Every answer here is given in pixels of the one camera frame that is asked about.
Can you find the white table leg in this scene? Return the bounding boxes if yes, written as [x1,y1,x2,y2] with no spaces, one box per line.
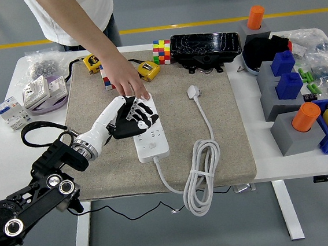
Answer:
[68,200,95,246]
[271,178,306,243]

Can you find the yellow tape measure clear window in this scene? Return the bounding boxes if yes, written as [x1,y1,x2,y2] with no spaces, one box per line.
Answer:
[136,59,162,83]

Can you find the thin black adapter cord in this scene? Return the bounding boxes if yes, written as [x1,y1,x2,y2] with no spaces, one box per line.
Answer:
[69,196,188,227]

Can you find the purple tape roll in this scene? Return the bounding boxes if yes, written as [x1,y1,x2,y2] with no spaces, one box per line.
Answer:
[27,74,71,116]

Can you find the clear bag with white label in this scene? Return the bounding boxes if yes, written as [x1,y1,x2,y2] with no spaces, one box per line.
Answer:
[284,29,311,59]

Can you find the puzzle cube large cells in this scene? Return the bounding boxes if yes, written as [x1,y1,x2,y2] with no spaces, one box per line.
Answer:
[99,63,118,92]

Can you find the white power strip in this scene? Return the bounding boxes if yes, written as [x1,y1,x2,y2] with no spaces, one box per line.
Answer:
[128,95,172,165]

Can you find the small black circuit board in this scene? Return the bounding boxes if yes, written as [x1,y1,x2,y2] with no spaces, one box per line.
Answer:
[303,92,321,103]

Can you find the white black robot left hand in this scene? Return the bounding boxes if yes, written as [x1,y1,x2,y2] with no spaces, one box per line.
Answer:
[73,92,163,161]

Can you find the pale blue-rimmed bowl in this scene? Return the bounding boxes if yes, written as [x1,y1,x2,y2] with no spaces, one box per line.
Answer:
[241,49,260,78]

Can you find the person's right hand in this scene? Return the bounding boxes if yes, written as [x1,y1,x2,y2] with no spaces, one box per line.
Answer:
[107,54,151,104]

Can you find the metal bracket under table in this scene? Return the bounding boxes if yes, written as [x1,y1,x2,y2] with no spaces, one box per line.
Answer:
[233,182,257,194]

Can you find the person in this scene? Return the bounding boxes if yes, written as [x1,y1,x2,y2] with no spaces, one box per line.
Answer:
[21,0,123,57]

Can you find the black power adapter plug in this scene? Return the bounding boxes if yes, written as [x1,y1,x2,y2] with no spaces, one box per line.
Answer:
[111,113,143,140]

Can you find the puzzle cube small cells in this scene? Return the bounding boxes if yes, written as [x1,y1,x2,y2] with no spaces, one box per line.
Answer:
[152,38,174,67]

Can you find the clear bag of metal screws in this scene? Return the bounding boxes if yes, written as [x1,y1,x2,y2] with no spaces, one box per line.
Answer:
[11,45,76,89]

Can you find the clear bag of blue parts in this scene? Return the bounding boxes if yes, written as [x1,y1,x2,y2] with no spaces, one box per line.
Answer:
[305,53,328,83]
[303,27,328,57]

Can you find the grey-brown mat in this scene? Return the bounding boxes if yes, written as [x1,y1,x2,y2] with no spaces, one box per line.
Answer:
[43,39,259,204]

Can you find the orange cylinder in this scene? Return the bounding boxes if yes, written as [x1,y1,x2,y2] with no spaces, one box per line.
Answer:
[289,100,324,134]
[245,4,267,32]

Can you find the white blue circuit breaker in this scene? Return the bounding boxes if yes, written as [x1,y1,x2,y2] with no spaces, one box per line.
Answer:
[0,94,34,133]

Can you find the white power cord with plug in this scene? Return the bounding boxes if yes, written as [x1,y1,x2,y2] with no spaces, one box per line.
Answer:
[146,82,227,221]

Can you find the blue block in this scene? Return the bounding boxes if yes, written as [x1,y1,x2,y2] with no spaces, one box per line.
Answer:
[269,49,298,78]
[274,71,306,102]

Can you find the grey block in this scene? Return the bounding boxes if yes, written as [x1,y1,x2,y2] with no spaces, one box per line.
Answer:
[268,108,328,159]
[255,57,297,87]
[258,79,307,123]
[238,17,273,45]

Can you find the black cloth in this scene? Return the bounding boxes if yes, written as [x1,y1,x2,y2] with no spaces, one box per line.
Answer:
[241,32,293,71]

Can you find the yellow tape measure black label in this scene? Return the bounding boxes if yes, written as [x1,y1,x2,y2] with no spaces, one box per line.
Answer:
[82,52,104,75]

